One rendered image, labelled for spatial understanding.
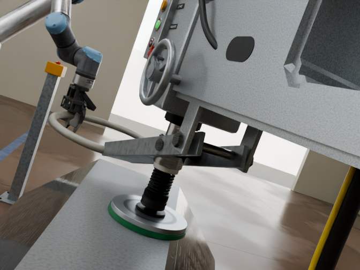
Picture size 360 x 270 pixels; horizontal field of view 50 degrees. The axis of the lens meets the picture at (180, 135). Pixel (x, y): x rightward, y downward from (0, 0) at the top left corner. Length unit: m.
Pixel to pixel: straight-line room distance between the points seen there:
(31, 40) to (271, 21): 7.40
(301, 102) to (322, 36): 0.12
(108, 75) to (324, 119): 7.37
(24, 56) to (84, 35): 1.18
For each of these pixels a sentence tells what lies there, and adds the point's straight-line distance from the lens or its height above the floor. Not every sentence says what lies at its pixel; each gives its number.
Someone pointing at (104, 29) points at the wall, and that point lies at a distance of 7.80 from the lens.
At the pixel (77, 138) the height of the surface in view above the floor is 0.91.
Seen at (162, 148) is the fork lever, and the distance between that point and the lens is 0.92.
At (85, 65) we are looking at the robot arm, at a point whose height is 1.16.
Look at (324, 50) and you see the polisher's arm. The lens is 0.59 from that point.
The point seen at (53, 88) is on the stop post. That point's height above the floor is 0.91.
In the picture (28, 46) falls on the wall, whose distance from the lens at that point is 7.92.
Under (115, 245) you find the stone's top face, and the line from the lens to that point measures 0.86.
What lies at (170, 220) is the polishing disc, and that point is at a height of 0.86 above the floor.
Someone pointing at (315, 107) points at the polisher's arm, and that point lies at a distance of 0.49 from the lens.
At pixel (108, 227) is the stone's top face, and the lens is 0.93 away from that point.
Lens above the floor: 1.18
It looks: 6 degrees down
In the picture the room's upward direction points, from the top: 20 degrees clockwise
